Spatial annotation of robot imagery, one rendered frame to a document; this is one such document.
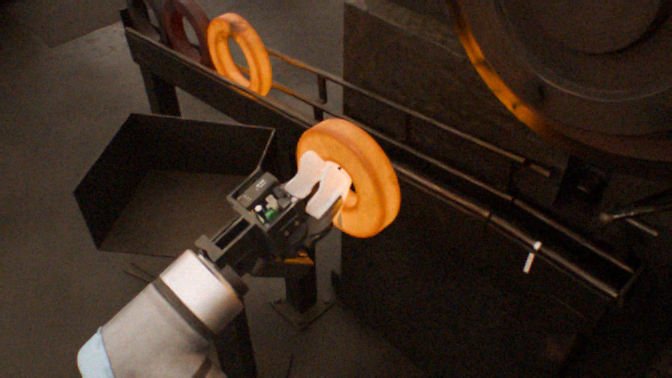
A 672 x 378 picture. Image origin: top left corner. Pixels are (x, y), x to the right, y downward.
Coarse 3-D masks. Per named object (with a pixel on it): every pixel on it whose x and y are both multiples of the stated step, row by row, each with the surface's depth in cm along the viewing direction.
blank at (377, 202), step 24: (336, 120) 71; (312, 144) 72; (336, 144) 69; (360, 144) 67; (360, 168) 68; (384, 168) 68; (360, 192) 70; (384, 192) 68; (360, 216) 73; (384, 216) 69
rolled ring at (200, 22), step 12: (168, 0) 129; (180, 0) 125; (192, 0) 126; (168, 12) 132; (180, 12) 127; (192, 12) 124; (204, 12) 125; (168, 24) 135; (180, 24) 136; (192, 24) 126; (204, 24) 125; (168, 36) 138; (180, 36) 137; (204, 36) 125; (180, 48) 137; (192, 48) 138; (204, 48) 127; (204, 60) 130
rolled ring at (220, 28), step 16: (224, 16) 116; (240, 16) 116; (208, 32) 123; (224, 32) 118; (240, 32) 113; (224, 48) 125; (256, 48) 114; (224, 64) 126; (256, 64) 114; (240, 80) 126; (256, 80) 117
